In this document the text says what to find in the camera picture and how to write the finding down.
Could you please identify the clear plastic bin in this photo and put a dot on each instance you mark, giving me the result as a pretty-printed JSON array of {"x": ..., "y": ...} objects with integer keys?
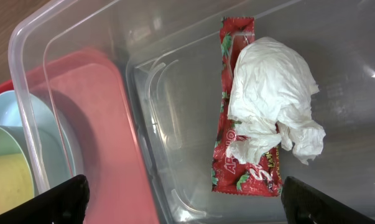
[{"x": 169, "y": 56}]

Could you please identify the yellow plastic cup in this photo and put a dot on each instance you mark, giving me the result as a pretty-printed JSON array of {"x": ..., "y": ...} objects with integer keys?
[{"x": 16, "y": 184}]

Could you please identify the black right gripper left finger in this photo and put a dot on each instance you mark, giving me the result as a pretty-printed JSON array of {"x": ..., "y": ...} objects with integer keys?
[{"x": 63, "y": 204}]

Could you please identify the red plastic tray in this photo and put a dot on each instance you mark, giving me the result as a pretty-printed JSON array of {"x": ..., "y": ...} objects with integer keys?
[{"x": 87, "y": 88}]

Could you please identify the white tissue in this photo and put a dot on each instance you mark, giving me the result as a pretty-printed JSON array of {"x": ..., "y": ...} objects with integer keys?
[{"x": 271, "y": 102}]

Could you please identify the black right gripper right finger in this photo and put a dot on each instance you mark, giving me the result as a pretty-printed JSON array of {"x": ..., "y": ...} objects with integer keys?
[{"x": 304, "y": 204}]

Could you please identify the red candy wrapper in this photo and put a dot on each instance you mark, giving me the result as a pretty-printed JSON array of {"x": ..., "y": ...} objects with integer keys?
[{"x": 227, "y": 174}]

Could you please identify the light blue plate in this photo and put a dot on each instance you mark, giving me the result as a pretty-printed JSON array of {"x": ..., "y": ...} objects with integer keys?
[{"x": 45, "y": 119}]

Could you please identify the light green bowl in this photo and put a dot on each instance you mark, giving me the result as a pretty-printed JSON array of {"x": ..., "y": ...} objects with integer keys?
[{"x": 12, "y": 142}]

